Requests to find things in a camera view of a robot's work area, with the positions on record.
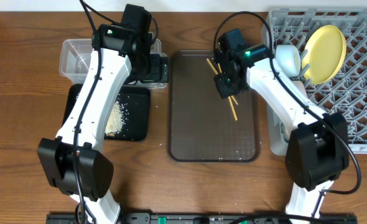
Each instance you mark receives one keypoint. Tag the yellow plate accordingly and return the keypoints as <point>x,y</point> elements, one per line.
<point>326,51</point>

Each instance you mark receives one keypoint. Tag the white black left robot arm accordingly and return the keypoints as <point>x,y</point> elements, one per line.
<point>73,162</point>

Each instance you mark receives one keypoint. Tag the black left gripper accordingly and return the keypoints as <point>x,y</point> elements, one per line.
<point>160,70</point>

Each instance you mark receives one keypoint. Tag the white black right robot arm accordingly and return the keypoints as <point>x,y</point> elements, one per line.
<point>317,151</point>

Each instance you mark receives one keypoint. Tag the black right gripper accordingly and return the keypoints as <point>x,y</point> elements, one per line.
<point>226,86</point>

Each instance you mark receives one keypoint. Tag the clear plastic bin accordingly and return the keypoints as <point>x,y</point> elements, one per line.
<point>76,56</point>

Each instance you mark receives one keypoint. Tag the light blue bowl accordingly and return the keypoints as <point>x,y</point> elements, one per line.
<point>288,58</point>

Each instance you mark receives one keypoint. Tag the black plastic tray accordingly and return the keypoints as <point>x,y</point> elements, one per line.
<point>137,100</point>

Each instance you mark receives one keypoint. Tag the pink bowl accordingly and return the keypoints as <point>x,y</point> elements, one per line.
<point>300,86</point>

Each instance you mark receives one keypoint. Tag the rice and nut scraps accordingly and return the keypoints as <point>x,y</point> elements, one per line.
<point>117,119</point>

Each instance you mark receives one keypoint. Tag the dark brown serving tray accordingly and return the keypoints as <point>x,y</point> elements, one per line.
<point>202,127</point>

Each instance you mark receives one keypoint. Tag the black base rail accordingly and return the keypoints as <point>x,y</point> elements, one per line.
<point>146,218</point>

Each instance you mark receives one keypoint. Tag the grey dishwasher rack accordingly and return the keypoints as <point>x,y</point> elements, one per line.
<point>346,92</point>

